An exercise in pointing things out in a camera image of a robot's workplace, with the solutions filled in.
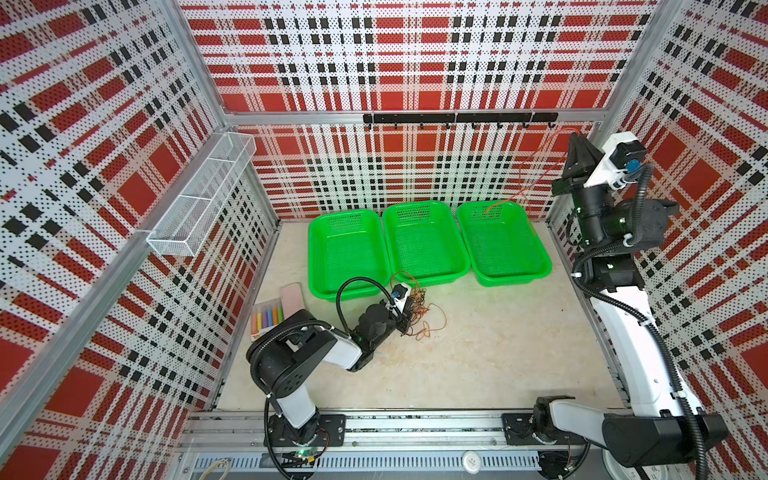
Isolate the middle green plastic basket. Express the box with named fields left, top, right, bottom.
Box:
left=382, top=201, right=470, bottom=287

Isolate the black hook rail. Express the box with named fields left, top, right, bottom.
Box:
left=362, top=111, right=559, bottom=126

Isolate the metal base rail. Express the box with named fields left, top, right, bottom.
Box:
left=173, top=409, right=679, bottom=480

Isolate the pink eraser block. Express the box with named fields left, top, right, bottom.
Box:
left=280, top=282, right=306, bottom=319

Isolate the green plastic basket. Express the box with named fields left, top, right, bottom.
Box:
left=456, top=201, right=552, bottom=287
left=382, top=201, right=470, bottom=287
left=308, top=210, right=392, bottom=302

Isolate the white wire mesh shelf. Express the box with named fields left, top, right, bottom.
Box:
left=147, top=132, right=255, bottom=257

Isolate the left green plastic basket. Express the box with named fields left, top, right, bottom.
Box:
left=308, top=210, right=392, bottom=302

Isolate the right green plastic basket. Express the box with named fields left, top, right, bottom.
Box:
left=456, top=201, right=552, bottom=287

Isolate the coloured marker pack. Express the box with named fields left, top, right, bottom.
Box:
left=249, top=298, right=284, bottom=341

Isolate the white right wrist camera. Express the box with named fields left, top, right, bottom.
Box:
left=584, top=132, right=647, bottom=191

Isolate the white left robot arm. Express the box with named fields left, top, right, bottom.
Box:
left=246, top=276, right=414, bottom=448

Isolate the red thin cable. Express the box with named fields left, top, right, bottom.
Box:
left=482, top=125, right=580, bottom=216

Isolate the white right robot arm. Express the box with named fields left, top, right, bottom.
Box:
left=530, top=132, right=729, bottom=479

